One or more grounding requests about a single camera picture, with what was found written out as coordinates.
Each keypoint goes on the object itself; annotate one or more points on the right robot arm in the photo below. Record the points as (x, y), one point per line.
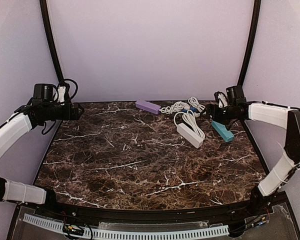
(286, 120)

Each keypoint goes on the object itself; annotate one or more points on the white power strip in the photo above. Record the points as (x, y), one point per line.
(189, 135)

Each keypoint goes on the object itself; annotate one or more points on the white slotted cable duct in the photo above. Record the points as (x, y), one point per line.
(117, 231)

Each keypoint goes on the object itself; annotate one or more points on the left circuit board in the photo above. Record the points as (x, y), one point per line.
(70, 229)

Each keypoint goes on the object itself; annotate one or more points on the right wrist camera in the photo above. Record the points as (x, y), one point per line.
(235, 95)

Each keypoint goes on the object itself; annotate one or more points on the black frame post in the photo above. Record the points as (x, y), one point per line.
(250, 41)
(50, 39)

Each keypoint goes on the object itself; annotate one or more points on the left black frame post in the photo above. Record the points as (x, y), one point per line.
(50, 39)

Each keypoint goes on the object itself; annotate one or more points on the right black frame post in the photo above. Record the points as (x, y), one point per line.
(250, 41)

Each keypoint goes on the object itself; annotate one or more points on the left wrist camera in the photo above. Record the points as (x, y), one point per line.
(44, 92)

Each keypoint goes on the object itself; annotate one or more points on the teal power strip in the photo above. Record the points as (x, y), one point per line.
(221, 129)

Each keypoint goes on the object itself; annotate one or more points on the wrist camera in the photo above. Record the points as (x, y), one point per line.
(235, 95)
(44, 92)

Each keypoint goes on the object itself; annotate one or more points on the black front rail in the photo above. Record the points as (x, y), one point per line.
(228, 213)

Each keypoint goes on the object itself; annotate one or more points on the dark blue cube socket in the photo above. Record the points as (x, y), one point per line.
(191, 108)

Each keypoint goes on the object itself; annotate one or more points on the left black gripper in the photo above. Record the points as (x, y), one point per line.
(73, 111)

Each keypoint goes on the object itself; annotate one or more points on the purple power strip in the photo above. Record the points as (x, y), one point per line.
(148, 106)

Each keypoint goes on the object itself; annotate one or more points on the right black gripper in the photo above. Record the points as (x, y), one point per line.
(213, 112)

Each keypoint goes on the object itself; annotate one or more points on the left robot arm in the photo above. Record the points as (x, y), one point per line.
(25, 119)

